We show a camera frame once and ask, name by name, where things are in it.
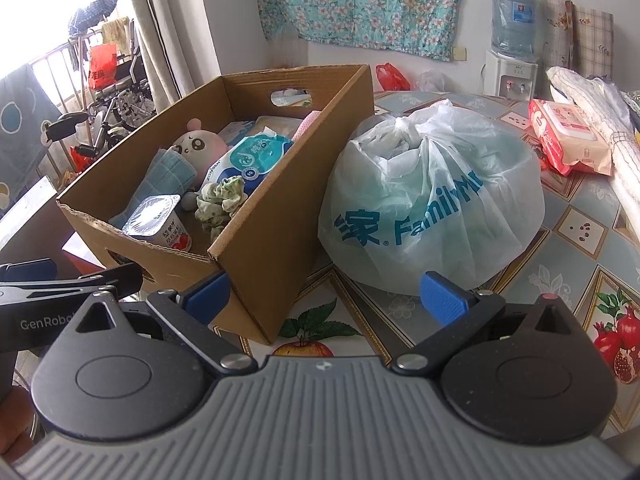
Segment beige curtain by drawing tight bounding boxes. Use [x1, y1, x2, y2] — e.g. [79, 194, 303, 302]
[107, 0, 221, 111]

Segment white water dispenser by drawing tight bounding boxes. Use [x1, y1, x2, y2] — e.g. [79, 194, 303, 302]
[482, 50, 540, 101]

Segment white yogurt cup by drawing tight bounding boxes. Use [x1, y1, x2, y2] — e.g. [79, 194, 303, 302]
[121, 193, 194, 253]

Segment blue wet wipes pack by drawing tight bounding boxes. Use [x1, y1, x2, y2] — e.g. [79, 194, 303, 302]
[202, 130, 296, 196]

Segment pink plush toy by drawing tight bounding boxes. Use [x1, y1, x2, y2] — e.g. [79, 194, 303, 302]
[167, 117, 229, 161]

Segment dark blue umbrella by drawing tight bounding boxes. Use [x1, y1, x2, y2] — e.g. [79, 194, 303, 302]
[67, 0, 120, 39]

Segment floral patterned board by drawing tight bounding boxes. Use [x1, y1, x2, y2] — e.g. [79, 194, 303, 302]
[542, 0, 576, 71]

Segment green floral scrunchie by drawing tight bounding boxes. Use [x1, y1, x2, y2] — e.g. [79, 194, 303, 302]
[194, 175, 249, 234]

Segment red plastic bag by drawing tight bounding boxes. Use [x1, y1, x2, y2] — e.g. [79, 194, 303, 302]
[375, 63, 411, 92]

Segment white rolled blanket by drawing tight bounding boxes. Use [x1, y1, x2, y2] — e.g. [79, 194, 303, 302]
[546, 66, 640, 222]

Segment light blue towel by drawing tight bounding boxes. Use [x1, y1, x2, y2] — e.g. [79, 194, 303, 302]
[107, 150, 199, 229]

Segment fruit printed tablecloth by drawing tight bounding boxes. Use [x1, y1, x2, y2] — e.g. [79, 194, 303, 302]
[240, 90, 640, 437]

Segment clear plastic bag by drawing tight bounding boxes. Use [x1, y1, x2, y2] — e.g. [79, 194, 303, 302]
[412, 70, 454, 94]

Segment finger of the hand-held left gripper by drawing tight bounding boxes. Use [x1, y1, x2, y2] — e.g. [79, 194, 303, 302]
[0, 262, 144, 307]
[0, 258, 56, 284]

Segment plaid patterned board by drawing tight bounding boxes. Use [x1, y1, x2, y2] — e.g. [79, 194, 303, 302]
[572, 5, 615, 81]

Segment black wheelchair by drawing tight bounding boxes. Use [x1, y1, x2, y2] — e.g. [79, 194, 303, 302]
[45, 30, 157, 162]

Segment yellow hanging towel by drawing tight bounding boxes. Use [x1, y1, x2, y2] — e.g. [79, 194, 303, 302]
[101, 17, 131, 56]

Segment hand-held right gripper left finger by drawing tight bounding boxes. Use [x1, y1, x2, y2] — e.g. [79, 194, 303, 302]
[64, 270, 259, 376]

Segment brown cardboard box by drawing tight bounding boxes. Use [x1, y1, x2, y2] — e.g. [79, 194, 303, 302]
[56, 64, 375, 346]

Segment metal balcony railing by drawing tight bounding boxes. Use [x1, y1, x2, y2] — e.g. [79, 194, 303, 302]
[27, 30, 102, 172]

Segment blue grey printed towel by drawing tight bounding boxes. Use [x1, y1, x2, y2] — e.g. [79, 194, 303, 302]
[0, 65, 61, 212]

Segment white printed plastic bag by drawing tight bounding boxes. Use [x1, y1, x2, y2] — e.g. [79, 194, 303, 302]
[318, 100, 546, 296]

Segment person's left hand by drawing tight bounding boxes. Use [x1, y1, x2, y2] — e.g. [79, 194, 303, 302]
[0, 388, 40, 466]

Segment clear blue water jug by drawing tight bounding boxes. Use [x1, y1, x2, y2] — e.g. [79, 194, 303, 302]
[491, 0, 539, 60]

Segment pink wet wipes pack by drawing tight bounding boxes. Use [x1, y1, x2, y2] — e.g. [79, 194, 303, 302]
[528, 99, 614, 177]

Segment teal floral wall cloth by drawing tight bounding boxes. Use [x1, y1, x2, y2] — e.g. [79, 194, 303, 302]
[255, 0, 479, 63]

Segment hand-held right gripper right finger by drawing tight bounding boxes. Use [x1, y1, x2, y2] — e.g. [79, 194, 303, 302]
[390, 271, 577, 376]

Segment red hanging bag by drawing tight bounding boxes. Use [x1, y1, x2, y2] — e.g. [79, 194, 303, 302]
[87, 42, 119, 92]

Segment pink cloth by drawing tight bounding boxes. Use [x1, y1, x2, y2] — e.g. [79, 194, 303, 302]
[292, 110, 321, 141]

